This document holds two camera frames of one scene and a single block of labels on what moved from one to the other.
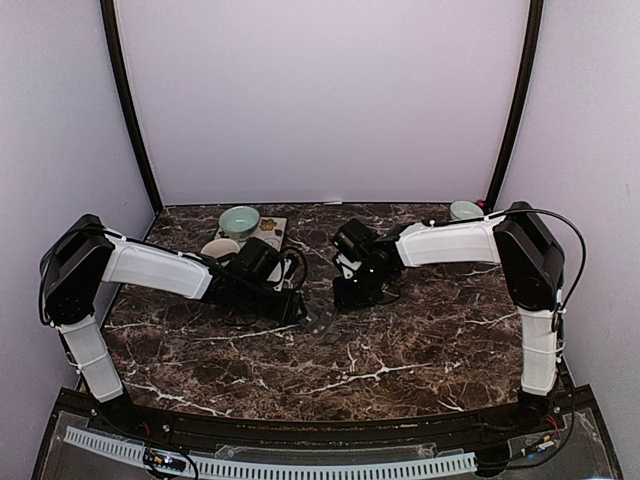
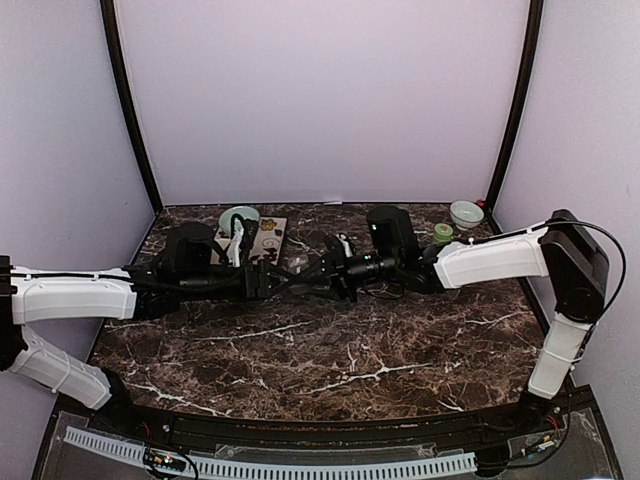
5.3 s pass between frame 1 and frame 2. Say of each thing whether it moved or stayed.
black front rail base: stayed
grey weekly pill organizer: moved
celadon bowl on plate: stayed
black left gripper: moved
